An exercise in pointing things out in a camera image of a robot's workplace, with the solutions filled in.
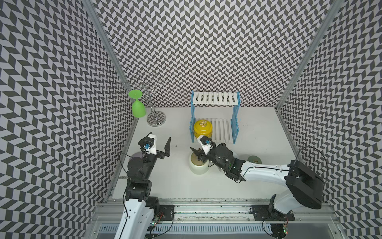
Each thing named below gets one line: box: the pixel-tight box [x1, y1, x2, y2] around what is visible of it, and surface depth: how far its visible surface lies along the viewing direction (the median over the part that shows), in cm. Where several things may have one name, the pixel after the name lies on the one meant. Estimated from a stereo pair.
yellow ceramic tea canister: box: [193, 119, 213, 139], surface depth 96 cm
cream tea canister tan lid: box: [189, 152, 209, 175], surface depth 84 cm
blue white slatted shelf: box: [189, 90, 242, 145], surface depth 106 cm
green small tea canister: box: [247, 155, 263, 165], surface depth 84 cm
